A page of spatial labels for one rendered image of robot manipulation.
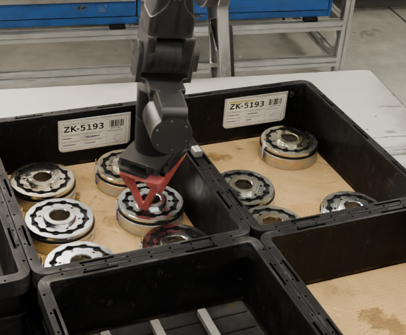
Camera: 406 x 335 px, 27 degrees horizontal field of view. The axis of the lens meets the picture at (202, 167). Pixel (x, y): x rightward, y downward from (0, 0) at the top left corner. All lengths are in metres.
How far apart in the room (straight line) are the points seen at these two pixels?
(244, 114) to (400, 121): 0.55
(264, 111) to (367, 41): 2.69
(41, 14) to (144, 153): 2.05
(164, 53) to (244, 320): 0.37
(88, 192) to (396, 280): 0.50
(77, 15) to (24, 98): 1.35
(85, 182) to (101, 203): 0.07
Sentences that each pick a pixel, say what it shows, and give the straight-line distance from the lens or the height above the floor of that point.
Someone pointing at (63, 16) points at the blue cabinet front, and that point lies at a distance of 3.23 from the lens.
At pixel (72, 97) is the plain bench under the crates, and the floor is 0.70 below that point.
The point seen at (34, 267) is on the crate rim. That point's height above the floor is 0.93.
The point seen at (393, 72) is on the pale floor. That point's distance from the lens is 3.91.
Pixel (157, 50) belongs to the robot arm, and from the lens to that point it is 1.12.
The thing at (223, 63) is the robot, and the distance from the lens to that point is 2.19.
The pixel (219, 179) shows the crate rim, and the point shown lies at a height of 0.93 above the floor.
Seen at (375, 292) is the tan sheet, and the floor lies 0.83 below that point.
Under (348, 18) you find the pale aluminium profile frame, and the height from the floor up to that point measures 0.31.
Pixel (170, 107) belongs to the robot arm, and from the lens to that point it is 1.09.
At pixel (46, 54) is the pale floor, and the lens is 3.77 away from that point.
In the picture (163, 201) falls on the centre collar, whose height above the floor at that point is 0.87.
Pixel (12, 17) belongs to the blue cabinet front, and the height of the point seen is 0.36.
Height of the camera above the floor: 1.60
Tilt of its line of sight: 32 degrees down
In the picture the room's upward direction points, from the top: 5 degrees clockwise
